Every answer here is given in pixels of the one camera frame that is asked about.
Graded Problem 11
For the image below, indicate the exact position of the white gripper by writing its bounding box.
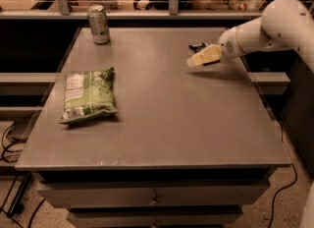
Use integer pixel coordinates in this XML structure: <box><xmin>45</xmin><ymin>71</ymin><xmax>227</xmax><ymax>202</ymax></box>
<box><xmin>186</xmin><ymin>27</ymin><xmax>246</xmax><ymax>69</ymax></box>

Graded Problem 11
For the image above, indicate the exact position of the blue rxbar blueberry bar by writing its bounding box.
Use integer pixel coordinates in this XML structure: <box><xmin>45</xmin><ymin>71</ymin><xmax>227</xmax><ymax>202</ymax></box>
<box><xmin>187</xmin><ymin>42</ymin><xmax>221</xmax><ymax>66</ymax></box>

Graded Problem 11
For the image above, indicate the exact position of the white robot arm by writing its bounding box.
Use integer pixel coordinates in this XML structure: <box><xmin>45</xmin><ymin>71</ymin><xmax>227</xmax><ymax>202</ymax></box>
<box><xmin>187</xmin><ymin>0</ymin><xmax>314</xmax><ymax>150</ymax></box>

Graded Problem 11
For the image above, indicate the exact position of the green jalapeno chip bag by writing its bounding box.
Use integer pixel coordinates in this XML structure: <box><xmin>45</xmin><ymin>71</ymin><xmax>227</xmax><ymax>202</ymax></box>
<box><xmin>61</xmin><ymin>68</ymin><xmax>118</xmax><ymax>125</ymax></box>

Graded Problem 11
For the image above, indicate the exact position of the green white soda can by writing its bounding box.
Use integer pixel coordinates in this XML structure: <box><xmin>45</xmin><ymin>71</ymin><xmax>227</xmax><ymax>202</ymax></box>
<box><xmin>87</xmin><ymin>5</ymin><xmax>110</xmax><ymax>44</ymax></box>

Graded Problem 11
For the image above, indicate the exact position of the grey upper drawer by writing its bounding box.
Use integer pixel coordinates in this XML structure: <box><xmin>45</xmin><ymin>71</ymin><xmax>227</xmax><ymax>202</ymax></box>
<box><xmin>37</xmin><ymin>180</ymin><xmax>270</xmax><ymax>208</ymax></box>

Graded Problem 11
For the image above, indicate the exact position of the grey drawer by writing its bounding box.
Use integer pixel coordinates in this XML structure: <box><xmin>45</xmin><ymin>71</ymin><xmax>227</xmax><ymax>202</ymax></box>
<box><xmin>67</xmin><ymin>206</ymin><xmax>242</xmax><ymax>228</ymax></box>
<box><xmin>37</xmin><ymin>180</ymin><xmax>270</xmax><ymax>208</ymax></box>

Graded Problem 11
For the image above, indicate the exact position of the metal upper drawer knob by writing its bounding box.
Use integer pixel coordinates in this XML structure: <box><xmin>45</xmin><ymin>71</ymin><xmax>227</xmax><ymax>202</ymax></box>
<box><xmin>150</xmin><ymin>196</ymin><xmax>160</xmax><ymax>206</ymax></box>

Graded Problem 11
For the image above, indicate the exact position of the grey lower drawer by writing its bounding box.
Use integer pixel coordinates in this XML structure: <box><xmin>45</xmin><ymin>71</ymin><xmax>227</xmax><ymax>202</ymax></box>
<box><xmin>67</xmin><ymin>206</ymin><xmax>242</xmax><ymax>228</ymax></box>

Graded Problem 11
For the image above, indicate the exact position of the black cable right floor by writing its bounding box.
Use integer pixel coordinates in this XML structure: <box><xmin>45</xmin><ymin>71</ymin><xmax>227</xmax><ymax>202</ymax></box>
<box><xmin>267</xmin><ymin>120</ymin><xmax>298</xmax><ymax>228</ymax></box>

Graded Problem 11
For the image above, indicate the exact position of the black cables left floor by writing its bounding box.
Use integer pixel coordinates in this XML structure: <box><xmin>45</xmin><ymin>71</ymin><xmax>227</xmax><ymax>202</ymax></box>
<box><xmin>0</xmin><ymin>113</ymin><xmax>47</xmax><ymax>228</ymax></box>

